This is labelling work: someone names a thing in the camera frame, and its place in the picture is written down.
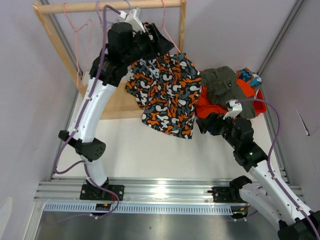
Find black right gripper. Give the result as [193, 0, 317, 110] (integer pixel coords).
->
[195, 111, 239, 150]

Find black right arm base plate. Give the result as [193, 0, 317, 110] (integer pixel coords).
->
[206, 186, 245, 203]

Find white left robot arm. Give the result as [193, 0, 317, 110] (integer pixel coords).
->
[58, 22, 174, 200]

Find olive grey shorts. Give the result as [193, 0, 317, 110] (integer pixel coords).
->
[200, 66, 248, 110]

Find red plastic tray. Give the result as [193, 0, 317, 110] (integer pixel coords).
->
[252, 89, 267, 116]

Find light blue hanger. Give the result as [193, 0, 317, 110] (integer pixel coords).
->
[96, 0, 108, 28]
[126, 0, 160, 78]

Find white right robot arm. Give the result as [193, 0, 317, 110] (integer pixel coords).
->
[196, 113, 320, 240]

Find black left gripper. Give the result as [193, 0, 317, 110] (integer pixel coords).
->
[123, 23, 174, 67]

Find colourful graphic print shorts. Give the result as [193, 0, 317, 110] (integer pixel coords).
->
[235, 67, 262, 87]

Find navy blue shorts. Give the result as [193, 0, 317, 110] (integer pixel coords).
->
[207, 124, 219, 136]

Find wooden clothes rack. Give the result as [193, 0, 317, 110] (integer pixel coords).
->
[32, 0, 187, 120]

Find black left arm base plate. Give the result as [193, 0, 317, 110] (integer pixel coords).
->
[79, 183, 125, 201]

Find orange black camouflage shorts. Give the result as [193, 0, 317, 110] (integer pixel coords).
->
[125, 53, 202, 140]

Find aluminium mounting rail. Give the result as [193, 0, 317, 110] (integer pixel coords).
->
[33, 176, 307, 203]

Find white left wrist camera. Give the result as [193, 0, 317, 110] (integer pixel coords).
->
[119, 7, 146, 33]

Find white slotted cable duct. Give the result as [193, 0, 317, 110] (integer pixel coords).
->
[44, 201, 245, 216]

